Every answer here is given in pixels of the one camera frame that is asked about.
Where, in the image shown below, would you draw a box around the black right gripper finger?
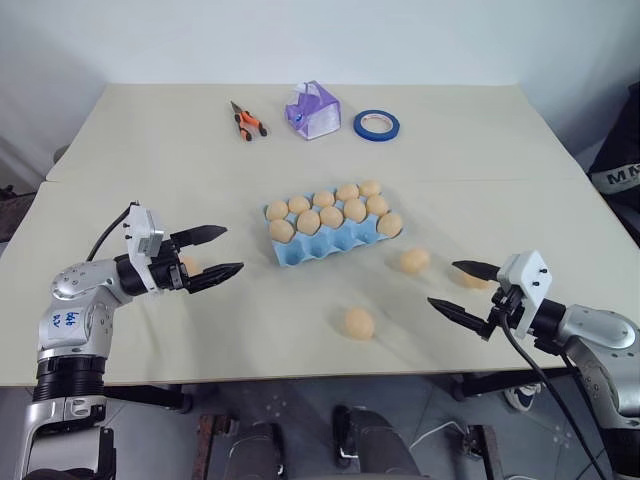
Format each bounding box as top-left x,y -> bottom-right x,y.
426,297 -> 494,338
451,259 -> 502,283

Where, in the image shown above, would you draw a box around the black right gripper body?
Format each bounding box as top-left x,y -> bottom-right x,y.
481,282 -> 525,343

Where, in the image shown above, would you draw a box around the white floor cable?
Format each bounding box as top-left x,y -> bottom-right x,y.
408,421 -> 471,452

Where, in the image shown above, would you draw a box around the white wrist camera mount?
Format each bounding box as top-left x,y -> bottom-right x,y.
123,201 -> 166,292
497,249 -> 555,337

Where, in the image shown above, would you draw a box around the purple white tissue box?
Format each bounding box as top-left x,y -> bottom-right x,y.
284,80 -> 342,141

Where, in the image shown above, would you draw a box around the white dark sneaker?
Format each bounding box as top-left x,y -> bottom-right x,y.
503,382 -> 544,412

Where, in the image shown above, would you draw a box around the blue egg tray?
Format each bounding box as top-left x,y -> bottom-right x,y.
263,188 -> 405,265

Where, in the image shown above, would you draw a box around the orange black pliers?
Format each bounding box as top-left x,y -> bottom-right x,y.
229,100 -> 269,143

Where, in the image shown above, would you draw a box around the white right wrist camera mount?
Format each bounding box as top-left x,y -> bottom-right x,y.
497,249 -> 555,337

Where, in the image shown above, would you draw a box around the black table foot bar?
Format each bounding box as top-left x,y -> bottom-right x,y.
448,370 -> 542,402
105,383 -> 194,414

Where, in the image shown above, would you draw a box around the rusty metal bar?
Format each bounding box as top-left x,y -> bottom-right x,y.
196,413 -> 222,480
466,424 -> 504,480

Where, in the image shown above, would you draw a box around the blue tape roll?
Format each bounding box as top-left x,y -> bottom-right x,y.
353,109 -> 401,141

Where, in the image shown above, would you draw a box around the dark rounded shape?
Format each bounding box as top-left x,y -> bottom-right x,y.
331,404 -> 422,480
227,422 -> 287,480

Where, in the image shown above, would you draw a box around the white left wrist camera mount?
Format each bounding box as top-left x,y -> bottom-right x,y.
123,201 -> 166,292

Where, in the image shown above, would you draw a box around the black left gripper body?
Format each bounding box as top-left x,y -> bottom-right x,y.
148,233 -> 195,295

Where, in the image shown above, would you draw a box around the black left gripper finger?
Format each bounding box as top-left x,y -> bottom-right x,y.
171,224 -> 230,249
185,261 -> 245,295

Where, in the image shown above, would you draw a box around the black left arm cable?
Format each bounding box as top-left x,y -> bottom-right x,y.
85,202 -> 137,262

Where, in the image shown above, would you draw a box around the black bag with white letters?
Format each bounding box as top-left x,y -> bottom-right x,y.
585,79 -> 640,261

